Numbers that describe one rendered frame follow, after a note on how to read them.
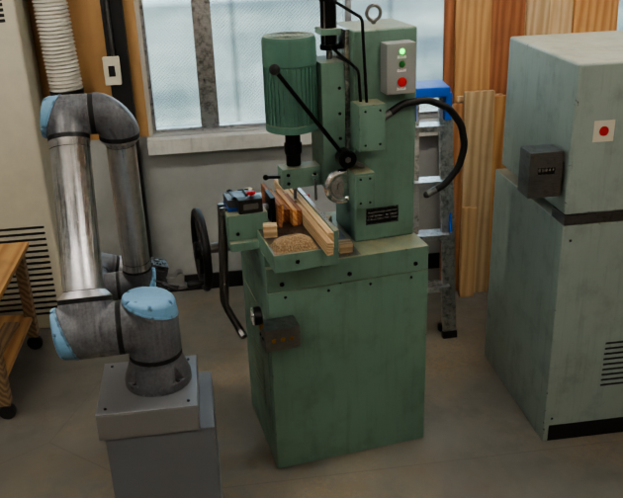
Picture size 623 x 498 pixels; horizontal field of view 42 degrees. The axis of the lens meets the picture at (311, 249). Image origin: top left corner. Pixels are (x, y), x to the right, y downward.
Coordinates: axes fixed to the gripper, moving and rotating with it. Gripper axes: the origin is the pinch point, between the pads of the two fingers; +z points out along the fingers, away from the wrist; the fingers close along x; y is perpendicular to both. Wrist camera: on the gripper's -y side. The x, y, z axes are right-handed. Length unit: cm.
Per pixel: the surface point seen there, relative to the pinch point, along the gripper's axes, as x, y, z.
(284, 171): -1, 47, 21
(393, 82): -14, 87, 42
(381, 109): -16, 78, 41
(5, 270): 77, -38, -56
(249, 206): -8.4, 35.2, 10.6
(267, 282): -18.9, 14.2, 20.6
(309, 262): -31.3, 27.9, 27.2
